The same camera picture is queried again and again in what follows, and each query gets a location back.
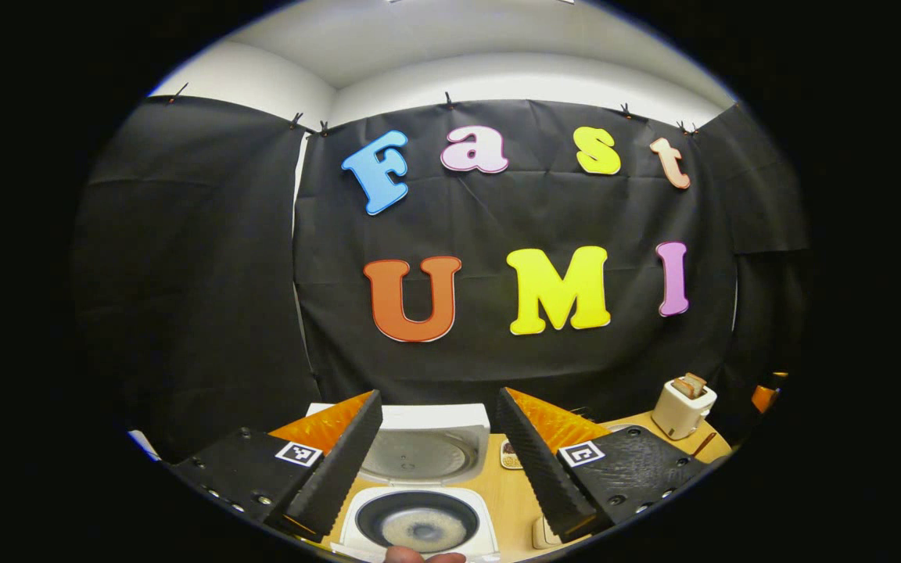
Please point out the white rice cooker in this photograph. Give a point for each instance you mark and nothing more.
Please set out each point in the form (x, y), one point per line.
(427, 457)

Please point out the row of black cloth clips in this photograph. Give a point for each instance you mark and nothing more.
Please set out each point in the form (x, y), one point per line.
(448, 100)

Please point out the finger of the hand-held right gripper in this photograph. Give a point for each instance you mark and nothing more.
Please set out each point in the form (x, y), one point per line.
(763, 399)

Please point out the white divided dish of beans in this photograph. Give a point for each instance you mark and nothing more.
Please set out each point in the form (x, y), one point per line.
(511, 455)

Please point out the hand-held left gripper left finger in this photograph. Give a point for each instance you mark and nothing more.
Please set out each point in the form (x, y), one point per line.
(345, 469)

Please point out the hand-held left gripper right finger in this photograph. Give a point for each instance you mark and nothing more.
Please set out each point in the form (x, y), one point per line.
(536, 469)

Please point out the toasted bread slice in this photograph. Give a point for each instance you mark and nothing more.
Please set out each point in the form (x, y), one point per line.
(681, 387)
(697, 383)

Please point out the black backdrop cloth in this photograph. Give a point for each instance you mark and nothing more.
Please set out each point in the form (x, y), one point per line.
(184, 274)

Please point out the clear box of rice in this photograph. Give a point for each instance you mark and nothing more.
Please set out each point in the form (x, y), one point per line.
(544, 536)

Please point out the white toaster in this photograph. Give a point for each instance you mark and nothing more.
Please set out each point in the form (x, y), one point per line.
(681, 414)

